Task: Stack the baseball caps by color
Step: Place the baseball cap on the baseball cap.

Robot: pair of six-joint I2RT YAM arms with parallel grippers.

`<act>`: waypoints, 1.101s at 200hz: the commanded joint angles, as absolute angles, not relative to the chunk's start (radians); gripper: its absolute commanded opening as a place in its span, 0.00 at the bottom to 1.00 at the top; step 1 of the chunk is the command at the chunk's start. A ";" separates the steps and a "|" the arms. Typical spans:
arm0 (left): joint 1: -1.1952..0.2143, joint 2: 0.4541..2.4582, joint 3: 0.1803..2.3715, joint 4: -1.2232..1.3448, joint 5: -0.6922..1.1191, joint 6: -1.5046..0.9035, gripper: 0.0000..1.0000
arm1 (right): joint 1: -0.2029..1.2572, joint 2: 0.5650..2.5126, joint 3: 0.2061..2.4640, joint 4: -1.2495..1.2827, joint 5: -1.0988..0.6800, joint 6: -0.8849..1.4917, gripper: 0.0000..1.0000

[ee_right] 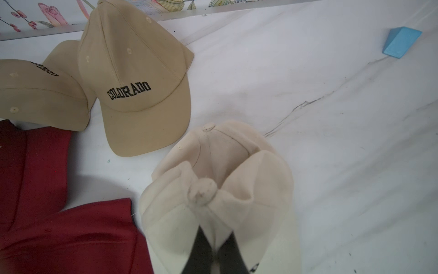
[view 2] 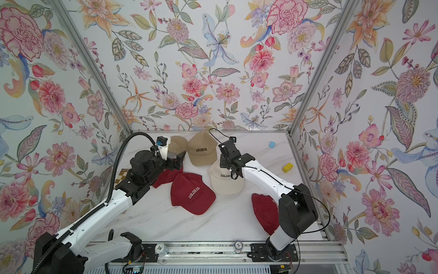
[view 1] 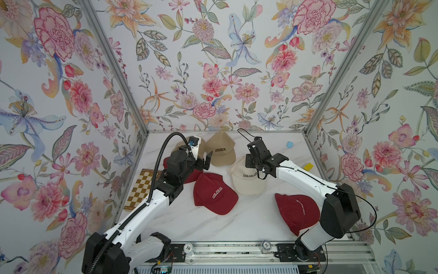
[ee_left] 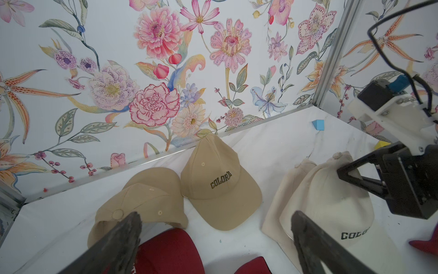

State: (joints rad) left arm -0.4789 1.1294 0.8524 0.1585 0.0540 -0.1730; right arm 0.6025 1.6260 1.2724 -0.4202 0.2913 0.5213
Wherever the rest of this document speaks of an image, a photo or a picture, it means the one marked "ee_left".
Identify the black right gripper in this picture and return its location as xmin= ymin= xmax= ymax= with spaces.
xmin=337 ymin=143 xmax=438 ymax=219

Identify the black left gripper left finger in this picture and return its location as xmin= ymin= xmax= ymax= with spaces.
xmin=60 ymin=212 xmax=142 ymax=274

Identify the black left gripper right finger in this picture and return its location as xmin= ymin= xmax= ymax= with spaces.
xmin=291 ymin=211 xmax=374 ymax=274

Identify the cream Colorado baseball cap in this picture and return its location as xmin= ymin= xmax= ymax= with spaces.
xmin=278 ymin=151 xmax=407 ymax=274

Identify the tan Colorado baseball cap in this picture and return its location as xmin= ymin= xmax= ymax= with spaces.
xmin=180 ymin=134 xmax=262 ymax=231

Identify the yellow foam block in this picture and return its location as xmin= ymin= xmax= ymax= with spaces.
xmin=374 ymin=140 xmax=391 ymax=150

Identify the maroon cap far left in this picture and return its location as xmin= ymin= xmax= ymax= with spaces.
xmin=131 ymin=228 xmax=205 ymax=274

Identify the maroon Colorado cap centre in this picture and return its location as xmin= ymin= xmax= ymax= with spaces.
xmin=235 ymin=256 xmax=272 ymax=274

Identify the blue foam block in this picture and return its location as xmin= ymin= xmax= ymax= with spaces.
xmin=312 ymin=119 xmax=325 ymax=131

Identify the maroon cap right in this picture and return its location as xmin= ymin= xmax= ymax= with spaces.
xmin=408 ymin=225 xmax=438 ymax=257

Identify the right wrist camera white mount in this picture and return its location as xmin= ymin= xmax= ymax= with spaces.
xmin=348 ymin=75 xmax=438 ymax=156

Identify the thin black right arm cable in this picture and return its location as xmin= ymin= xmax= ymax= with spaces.
xmin=367 ymin=0 xmax=438 ymax=119

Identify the aluminium corner frame post right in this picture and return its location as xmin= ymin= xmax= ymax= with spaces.
xmin=311 ymin=0 xmax=363 ymax=107

